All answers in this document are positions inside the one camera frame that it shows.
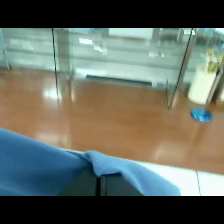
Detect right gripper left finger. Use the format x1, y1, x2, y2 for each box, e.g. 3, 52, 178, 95
58, 166, 98, 197

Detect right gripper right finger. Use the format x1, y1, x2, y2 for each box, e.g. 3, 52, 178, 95
99, 172, 145, 197

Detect blue shirt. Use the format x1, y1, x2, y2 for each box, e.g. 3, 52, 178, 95
0, 128, 182, 197

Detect blue round floor object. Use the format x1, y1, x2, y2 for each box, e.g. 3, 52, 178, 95
190, 106, 214, 123

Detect white plant pot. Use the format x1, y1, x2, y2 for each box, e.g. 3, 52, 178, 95
187, 49, 224, 106

